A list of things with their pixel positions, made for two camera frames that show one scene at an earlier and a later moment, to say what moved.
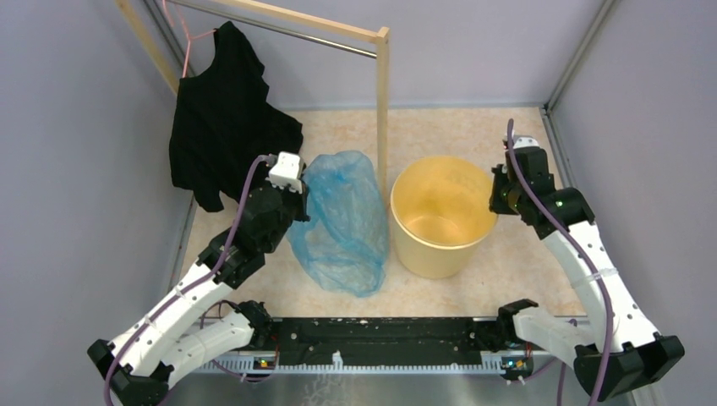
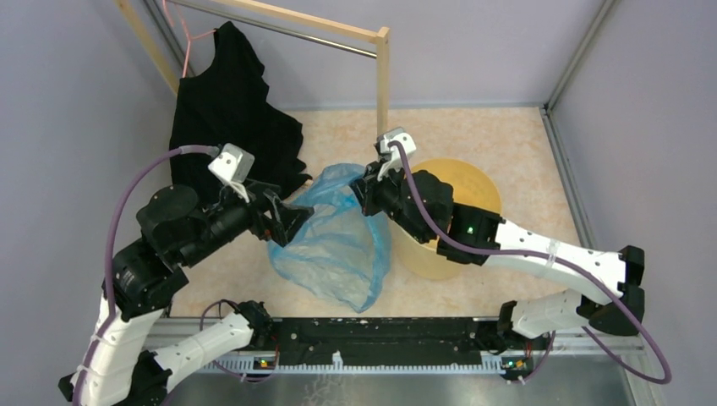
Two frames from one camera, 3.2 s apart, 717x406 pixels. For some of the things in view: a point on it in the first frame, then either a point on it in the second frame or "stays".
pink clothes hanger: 188,36 stays
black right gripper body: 504,199 → 383,194
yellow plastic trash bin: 441,215 stays
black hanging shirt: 221,122 stays
